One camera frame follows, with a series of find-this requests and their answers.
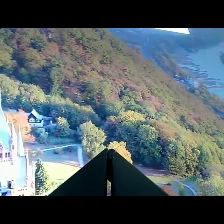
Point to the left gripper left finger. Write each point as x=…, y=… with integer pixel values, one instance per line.
x=88, y=180

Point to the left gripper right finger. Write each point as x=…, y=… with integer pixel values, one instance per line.
x=133, y=180

